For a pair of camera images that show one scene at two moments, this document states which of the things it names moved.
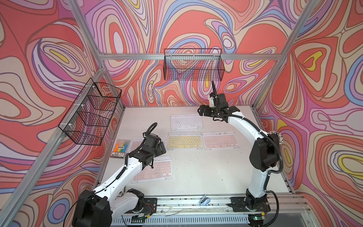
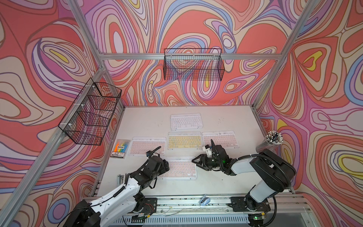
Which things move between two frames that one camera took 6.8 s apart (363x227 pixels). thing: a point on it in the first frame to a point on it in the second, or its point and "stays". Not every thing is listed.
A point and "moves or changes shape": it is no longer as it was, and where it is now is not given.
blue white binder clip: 205,201 stays
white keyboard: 181,122 stays
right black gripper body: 211,111 to 214,163
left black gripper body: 158,151 to 161,170
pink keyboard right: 220,140 stays
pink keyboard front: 162,170 moves or changes shape
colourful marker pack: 121,146 stays
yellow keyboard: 185,140 stays
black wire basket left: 87,121 stays
